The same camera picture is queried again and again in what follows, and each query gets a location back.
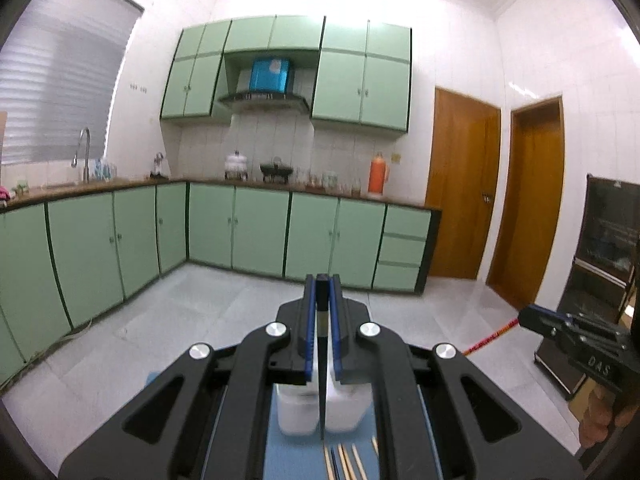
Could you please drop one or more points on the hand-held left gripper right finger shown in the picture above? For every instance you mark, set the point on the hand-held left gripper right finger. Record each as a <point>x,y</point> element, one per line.
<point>335,345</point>

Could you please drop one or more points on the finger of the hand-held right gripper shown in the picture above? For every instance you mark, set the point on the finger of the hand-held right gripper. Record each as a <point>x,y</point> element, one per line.
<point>535,322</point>
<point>552,311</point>

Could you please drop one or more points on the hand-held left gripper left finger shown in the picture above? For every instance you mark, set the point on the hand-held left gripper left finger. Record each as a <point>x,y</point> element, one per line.
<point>310,340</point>

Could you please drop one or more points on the black chopstick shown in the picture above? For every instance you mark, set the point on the black chopstick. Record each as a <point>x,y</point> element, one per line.
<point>335,469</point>
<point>322,370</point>

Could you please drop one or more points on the white plastic cup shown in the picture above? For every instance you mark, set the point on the white plastic cup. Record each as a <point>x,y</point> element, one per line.
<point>295,410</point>
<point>350,407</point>

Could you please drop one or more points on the person's right hand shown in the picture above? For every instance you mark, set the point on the person's right hand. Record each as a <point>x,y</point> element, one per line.
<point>597,420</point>

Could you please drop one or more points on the black glass cabinet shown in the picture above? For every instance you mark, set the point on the black glass cabinet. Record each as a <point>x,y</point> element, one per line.
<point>600,240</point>

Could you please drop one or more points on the blue mat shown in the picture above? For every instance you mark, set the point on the blue mat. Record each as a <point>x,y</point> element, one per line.
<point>295,455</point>

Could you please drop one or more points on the green base cabinets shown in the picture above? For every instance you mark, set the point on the green base cabinets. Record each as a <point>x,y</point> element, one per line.
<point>80,255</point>
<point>260,230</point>

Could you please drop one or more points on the row of glass jars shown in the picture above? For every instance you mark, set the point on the row of glass jars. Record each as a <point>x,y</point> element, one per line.
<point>327,182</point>

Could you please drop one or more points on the black cast iron pot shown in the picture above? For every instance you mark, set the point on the black cast iron pot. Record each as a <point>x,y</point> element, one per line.
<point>276,172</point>

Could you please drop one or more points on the orange thermos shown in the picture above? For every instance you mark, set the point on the orange thermos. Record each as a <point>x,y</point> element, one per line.
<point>378,175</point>

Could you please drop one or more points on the white lidded pot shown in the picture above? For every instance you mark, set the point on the white lidded pot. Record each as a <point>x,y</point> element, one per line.
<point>236,165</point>

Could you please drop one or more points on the glass kettle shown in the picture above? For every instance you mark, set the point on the glass kettle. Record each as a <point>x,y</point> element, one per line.
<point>159,166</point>

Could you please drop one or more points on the range hood with blue film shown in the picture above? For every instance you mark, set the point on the range hood with blue film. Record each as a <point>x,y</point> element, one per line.
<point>270,100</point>

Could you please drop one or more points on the pale blue bottle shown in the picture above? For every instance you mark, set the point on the pale blue bottle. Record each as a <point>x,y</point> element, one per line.
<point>100,170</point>

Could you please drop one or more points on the chrome faucet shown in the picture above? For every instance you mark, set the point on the chrome faucet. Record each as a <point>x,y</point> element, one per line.
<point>86,155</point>

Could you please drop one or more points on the pink cloth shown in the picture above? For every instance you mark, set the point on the pink cloth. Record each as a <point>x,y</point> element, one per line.
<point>4,193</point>

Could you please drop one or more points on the grey window blind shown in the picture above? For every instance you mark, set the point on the grey window blind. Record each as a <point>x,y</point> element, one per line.
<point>60,85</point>

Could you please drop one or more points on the narrow green wall cabinet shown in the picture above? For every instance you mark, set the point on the narrow green wall cabinet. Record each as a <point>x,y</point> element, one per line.
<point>275,32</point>

